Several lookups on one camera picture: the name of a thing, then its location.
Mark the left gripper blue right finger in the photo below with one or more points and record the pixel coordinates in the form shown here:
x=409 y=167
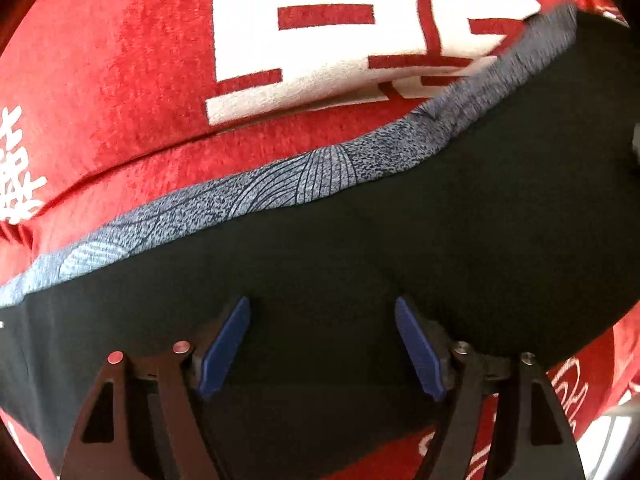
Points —
x=532 y=438

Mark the red sofa cover white characters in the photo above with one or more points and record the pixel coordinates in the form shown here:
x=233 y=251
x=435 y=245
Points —
x=108 y=106

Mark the black pants with blue trim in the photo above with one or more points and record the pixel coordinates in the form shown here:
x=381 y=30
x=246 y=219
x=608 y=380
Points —
x=507 y=209

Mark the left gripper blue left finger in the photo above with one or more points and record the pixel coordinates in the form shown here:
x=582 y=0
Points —
x=138 y=422

